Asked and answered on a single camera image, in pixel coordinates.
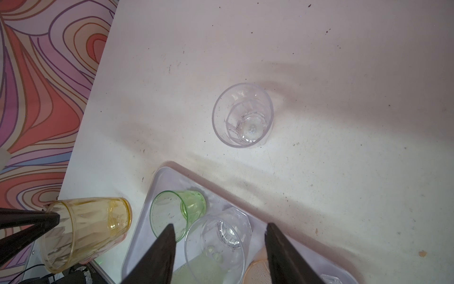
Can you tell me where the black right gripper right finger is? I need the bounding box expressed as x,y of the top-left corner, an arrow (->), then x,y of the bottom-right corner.
264,223 -> 324,284

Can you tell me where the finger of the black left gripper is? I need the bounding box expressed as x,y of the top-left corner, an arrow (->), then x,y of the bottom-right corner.
1,208 -> 60,229
1,225 -> 50,266

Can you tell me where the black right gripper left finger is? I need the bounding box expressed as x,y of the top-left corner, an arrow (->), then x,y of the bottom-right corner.
122,224 -> 177,284

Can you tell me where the small clear cup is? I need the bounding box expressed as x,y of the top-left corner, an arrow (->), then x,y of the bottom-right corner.
320,274 -> 342,284

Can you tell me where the pale yellow textured cup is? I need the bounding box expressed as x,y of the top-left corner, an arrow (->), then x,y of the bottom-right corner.
171,254 -> 225,284

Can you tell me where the clear cup front row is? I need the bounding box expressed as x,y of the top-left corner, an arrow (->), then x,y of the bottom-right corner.
184,207 -> 253,284

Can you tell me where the clear cup row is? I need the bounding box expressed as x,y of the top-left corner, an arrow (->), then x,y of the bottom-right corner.
184,207 -> 253,284
212,83 -> 274,149

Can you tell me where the green cup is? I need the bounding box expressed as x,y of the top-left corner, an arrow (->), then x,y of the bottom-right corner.
150,190 -> 208,242

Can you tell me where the amber yellow cup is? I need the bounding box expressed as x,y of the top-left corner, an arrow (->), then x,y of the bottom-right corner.
39,197 -> 132,274

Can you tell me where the clear cup back row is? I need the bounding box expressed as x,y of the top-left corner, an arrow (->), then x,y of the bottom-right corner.
212,83 -> 274,149

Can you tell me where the lavender tray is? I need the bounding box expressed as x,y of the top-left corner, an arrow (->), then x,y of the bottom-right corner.
122,166 -> 358,284

